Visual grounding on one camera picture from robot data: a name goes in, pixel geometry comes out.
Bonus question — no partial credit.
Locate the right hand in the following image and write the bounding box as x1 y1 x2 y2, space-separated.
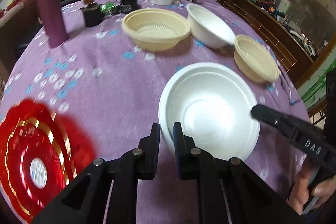
287 157 335 215

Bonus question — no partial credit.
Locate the white foam bowl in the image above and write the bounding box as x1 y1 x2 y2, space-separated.
186 3 236 49
158 63 260 161

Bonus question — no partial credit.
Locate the small red plate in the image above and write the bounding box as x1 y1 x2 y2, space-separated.
4 118 76 221

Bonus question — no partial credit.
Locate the small beige plastic bowl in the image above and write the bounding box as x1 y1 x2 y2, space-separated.
234 35 280 84

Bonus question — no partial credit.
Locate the purple thermos bottle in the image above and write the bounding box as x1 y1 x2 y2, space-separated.
37 0 69 48

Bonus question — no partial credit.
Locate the large beige plastic bowl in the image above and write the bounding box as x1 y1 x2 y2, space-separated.
121 9 191 52

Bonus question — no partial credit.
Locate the small black motor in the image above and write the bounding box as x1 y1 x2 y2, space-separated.
120 0 141 14

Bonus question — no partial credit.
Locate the large red wedding plate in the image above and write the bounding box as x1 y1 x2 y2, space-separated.
1 99 77 223

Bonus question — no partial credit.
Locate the wooden sideboard cabinet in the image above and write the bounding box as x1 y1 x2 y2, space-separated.
215 0 335 88

